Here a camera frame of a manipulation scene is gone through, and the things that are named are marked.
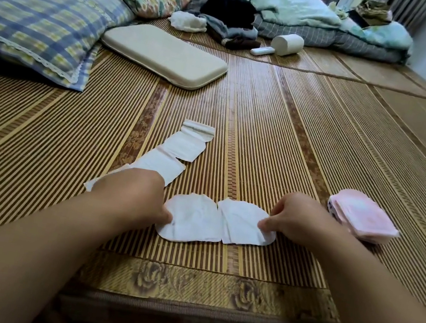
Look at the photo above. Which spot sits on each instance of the person's right hand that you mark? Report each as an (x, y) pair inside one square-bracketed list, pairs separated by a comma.
[(302, 221)]

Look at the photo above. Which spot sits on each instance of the person's left hand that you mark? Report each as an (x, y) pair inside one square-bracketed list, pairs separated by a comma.
[(132, 196)]

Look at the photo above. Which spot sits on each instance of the person's left thumb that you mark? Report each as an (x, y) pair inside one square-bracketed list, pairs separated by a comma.
[(165, 215)]

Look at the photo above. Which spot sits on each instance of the person's right thumb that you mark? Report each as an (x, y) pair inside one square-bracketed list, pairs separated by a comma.
[(268, 225)]

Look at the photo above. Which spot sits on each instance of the white sanitary pad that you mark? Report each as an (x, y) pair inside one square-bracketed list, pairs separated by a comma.
[(203, 220)]

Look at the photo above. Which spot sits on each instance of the person's left forearm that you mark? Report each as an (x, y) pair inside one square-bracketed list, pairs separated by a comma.
[(22, 257)]

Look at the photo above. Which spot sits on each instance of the white paper wrapper strip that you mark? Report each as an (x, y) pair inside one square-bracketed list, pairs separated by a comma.
[(176, 147)]

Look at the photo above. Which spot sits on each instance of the brown striped bamboo mat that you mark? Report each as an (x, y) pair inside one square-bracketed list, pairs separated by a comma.
[(264, 143)]

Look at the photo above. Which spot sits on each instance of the pink wrapped pad packet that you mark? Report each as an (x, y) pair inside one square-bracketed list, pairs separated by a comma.
[(364, 217)]

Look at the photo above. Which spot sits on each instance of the cream flat cushion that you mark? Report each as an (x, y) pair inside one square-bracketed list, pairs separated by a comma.
[(165, 55)]

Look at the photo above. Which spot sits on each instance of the white remote control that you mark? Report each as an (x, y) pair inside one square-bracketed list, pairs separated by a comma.
[(262, 50)]

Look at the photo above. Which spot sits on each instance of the white cylindrical container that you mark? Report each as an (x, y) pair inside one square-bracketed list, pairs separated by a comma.
[(287, 43)]

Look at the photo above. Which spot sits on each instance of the plain brown bamboo mat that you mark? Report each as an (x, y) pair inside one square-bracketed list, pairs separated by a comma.
[(421, 108)]

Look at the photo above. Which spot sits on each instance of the white crumpled cloth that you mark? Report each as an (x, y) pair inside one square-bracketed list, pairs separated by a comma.
[(187, 22)]

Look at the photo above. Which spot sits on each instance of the grey checked quilt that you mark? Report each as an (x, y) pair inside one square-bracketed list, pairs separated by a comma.
[(327, 38)]

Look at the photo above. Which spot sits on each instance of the pile of dark clothes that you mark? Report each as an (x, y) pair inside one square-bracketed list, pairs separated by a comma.
[(227, 3)]

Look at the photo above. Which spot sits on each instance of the pale green blanket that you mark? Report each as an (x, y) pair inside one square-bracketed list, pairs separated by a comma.
[(292, 3)]

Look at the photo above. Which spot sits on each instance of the light blue blanket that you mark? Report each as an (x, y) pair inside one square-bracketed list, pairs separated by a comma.
[(381, 33)]

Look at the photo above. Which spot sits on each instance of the olive folded garment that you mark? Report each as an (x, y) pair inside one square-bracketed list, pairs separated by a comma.
[(372, 11)]

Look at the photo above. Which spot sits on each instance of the blue plaid pillow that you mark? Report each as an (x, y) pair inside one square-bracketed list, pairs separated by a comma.
[(35, 7)]

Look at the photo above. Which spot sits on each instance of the white radiator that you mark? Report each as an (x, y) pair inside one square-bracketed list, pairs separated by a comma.
[(409, 11)]

